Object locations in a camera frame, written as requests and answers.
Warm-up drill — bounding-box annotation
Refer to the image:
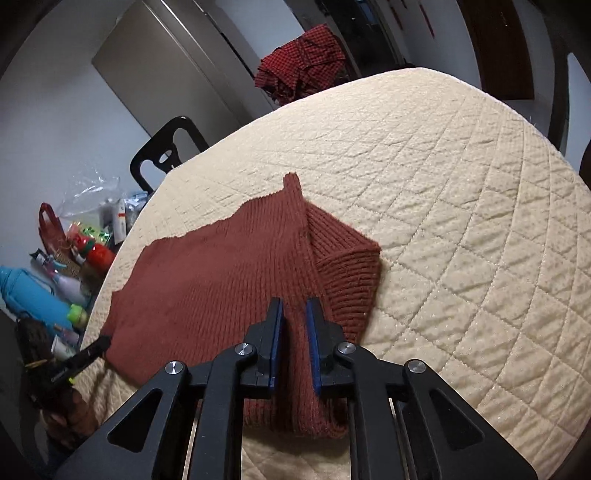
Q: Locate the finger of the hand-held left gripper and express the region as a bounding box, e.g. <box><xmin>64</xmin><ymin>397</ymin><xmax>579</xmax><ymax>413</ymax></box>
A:
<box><xmin>69</xmin><ymin>335</ymin><xmax>113</xmax><ymax>370</ymax></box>

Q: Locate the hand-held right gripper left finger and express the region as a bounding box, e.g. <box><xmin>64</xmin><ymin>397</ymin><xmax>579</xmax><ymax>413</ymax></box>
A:
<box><xmin>55</xmin><ymin>298</ymin><xmax>284</xmax><ymax>480</ymax></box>

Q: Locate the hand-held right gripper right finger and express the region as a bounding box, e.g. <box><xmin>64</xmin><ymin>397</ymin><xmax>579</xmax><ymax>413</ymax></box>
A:
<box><xmin>306</xmin><ymin>298</ymin><xmax>539</xmax><ymax>480</ymax></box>

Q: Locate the rust brown knit sweater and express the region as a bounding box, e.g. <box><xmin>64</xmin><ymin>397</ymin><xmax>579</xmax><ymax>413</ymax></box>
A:
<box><xmin>99</xmin><ymin>172</ymin><xmax>382</xmax><ymax>439</ymax></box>

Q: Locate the red plaid clothes pile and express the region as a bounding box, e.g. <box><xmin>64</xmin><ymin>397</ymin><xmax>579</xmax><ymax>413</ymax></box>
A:
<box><xmin>254</xmin><ymin>25</ymin><xmax>347</xmax><ymax>107</ymax></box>

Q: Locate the person's left hand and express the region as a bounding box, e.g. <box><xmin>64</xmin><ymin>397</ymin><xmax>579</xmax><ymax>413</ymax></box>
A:
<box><xmin>44</xmin><ymin>388</ymin><xmax>100</xmax><ymax>450</ymax></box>

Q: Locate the white bottle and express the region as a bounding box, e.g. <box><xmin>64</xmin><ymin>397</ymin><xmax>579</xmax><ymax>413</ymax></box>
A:
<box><xmin>48</xmin><ymin>270</ymin><xmax>90</xmax><ymax>305</ymax></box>

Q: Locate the teal bottle sleeve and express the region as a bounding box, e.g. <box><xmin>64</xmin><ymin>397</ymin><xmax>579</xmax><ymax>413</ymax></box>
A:
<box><xmin>0</xmin><ymin>265</ymin><xmax>75</xmax><ymax>330</ymax></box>

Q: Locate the red bottle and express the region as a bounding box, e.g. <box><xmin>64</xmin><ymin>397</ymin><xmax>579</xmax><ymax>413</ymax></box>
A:
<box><xmin>76</xmin><ymin>233</ymin><xmax>116</xmax><ymax>268</ymax></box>

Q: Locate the green patterned package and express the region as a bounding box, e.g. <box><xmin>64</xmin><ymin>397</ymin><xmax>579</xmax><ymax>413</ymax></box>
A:
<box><xmin>69</xmin><ymin>222</ymin><xmax>112</xmax><ymax>245</ymax></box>

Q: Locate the red gift bag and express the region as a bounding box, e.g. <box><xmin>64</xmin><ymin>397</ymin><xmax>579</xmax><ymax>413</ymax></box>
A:
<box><xmin>38</xmin><ymin>202</ymin><xmax>70</xmax><ymax>252</ymax></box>

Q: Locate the white and red box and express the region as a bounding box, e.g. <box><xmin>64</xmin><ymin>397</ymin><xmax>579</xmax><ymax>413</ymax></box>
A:
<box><xmin>111</xmin><ymin>198</ymin><xmax>127</xmax><ymax>245</ymax></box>

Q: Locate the clear plastic bag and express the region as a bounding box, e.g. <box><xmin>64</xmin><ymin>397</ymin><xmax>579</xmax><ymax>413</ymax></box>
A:
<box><xmin>60</xmin><ymin>168</ymin><xmax>139</xmax><ymax>222</ymax></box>

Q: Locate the cream quilted blanket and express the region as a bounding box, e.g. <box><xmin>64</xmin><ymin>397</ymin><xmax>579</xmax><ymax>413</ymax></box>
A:
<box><xmin>81</xmin><ymin>67</ymin><xmax>585</xmax><ymax>480</ymax></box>

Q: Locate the black wooden chair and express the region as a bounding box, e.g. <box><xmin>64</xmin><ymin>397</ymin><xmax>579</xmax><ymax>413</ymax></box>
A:
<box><xmin>130</xmin><ymin>116</ymin><xmax>209</xmax><ymax>193</ymax></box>

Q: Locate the grey cabinet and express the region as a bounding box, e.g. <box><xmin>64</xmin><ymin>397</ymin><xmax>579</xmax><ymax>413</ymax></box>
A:
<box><xmin>91</xmin><ymin>0</ymin><xmax>278</xmax><ymax>139</ymax></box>

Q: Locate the dark glass door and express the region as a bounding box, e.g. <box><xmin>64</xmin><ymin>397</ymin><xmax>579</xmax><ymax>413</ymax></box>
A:
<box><xmin>318</xmin><ymin>0</ymin><xmax>407</xmax><ymax>81</ymax></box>

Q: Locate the brown wooden door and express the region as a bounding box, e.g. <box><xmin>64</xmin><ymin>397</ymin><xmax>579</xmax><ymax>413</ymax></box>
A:
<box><xmin>457</xmin><ymin>0</ymin><xmax>536</xmax><ymax>101</ymax></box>

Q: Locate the dark wooden chair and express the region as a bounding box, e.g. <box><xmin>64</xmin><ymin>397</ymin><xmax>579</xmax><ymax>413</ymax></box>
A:
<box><xmin>549</xmin><ymin>28</ymin><xmax>591</xmax><ymax>185</ymax></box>

